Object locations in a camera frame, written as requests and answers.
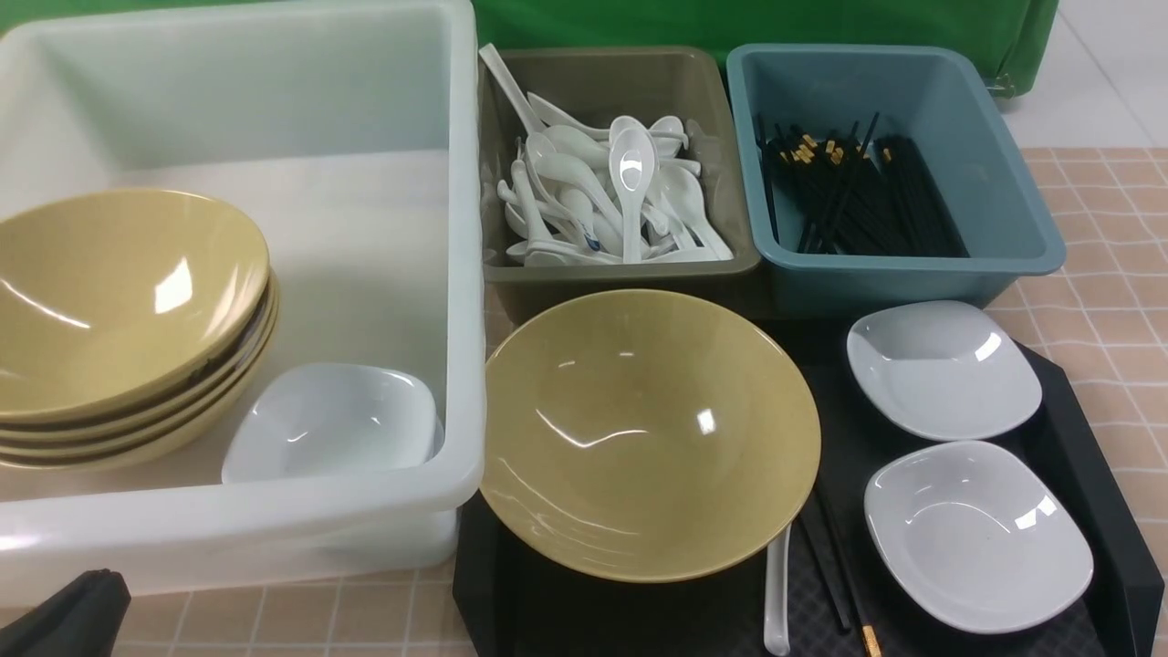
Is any white square dish in tub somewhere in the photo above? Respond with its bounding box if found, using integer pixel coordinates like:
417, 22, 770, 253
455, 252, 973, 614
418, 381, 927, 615
221, 362, 443, 484

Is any white square dish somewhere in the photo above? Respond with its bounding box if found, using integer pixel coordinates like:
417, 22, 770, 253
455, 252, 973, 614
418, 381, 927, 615
221, 362, 443, 484
844, 300, 1043, 442
863, 441, 1096, 635

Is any white ceramic soup spoon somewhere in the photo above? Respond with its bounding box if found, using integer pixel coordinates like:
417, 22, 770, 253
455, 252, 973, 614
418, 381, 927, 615
763, 527, 791, 656

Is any upright white spoon in bin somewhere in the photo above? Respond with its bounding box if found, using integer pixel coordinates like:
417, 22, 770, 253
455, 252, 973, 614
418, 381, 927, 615
609, 116, 658, 265

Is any large white plastic tub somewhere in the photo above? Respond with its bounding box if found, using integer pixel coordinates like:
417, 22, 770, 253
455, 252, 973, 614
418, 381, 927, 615
4, 1, 485, 608

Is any olive plastic spoon bin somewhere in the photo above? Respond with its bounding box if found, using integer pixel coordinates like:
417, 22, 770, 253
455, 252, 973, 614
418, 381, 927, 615
478, 46, 773, 324

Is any blue plastic chopstick bin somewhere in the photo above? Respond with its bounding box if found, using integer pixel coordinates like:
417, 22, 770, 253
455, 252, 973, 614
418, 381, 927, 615
725, 43, 1068, 318

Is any bundle of black chopsticks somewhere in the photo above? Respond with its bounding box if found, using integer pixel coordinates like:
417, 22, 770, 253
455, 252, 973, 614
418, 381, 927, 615
755, 113, 969, 260

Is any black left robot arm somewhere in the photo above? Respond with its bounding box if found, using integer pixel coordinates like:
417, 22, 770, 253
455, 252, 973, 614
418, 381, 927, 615
1, 569, 132, 656

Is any green cloth backdrop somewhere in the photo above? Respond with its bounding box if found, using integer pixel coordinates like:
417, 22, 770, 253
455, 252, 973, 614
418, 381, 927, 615
0, 0, 1061, 98

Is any yellow noodle bowl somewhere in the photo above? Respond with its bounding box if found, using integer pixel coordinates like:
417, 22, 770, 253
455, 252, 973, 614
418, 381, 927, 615
480, 288, 822, 583

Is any long white spoon leaning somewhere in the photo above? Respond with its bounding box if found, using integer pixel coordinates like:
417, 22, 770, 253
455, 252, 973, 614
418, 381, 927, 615
479, 43, 547, 134

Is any pile of white spoons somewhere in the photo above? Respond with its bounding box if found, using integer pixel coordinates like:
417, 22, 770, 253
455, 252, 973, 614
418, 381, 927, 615
495, 94, 734, 267

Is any bottom stacked yellow bowl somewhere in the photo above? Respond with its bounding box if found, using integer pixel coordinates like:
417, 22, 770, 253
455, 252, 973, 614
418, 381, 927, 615
1, 316, 278, 471

